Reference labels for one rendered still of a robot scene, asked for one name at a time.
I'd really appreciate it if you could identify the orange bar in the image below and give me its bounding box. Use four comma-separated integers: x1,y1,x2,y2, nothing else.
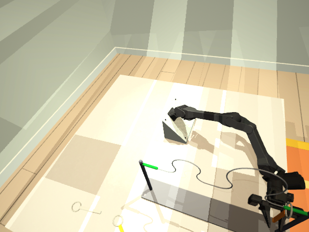
273,202,293,223

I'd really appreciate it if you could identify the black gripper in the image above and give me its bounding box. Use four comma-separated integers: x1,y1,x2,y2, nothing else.
247,186,304,231

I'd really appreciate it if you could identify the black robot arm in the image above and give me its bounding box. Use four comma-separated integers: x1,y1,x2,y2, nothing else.
167,104,306,205

